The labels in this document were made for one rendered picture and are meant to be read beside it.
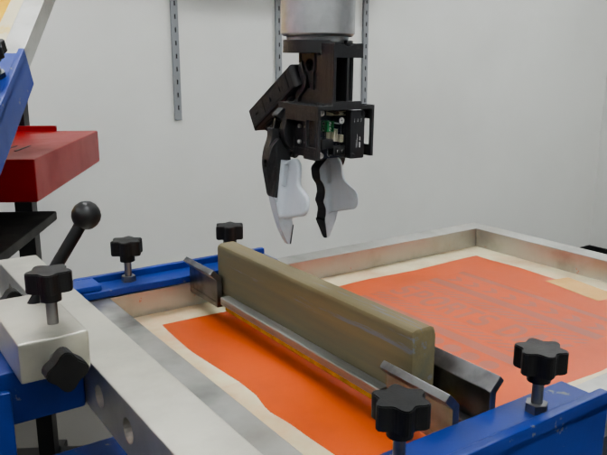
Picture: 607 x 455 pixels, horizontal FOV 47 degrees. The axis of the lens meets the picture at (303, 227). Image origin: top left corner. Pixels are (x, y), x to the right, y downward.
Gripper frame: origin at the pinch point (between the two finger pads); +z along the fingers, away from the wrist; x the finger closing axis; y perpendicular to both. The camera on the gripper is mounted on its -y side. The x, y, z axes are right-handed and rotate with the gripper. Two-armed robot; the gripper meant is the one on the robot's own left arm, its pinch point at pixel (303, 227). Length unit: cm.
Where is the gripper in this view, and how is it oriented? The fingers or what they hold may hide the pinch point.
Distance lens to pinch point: 76.7
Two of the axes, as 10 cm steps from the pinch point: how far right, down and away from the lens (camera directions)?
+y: 5.8, 2.0, -7.9
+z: -0.1, 9.7, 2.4
